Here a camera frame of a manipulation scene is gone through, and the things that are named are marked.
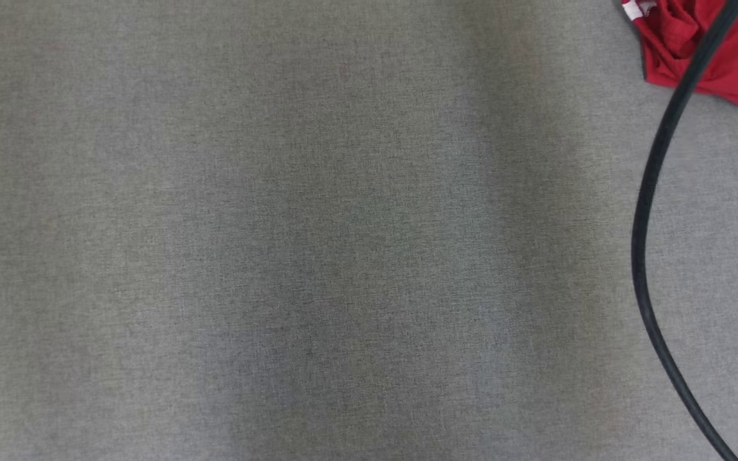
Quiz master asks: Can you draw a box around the thin black right camera cable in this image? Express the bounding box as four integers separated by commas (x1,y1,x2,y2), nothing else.
630,0,738,461

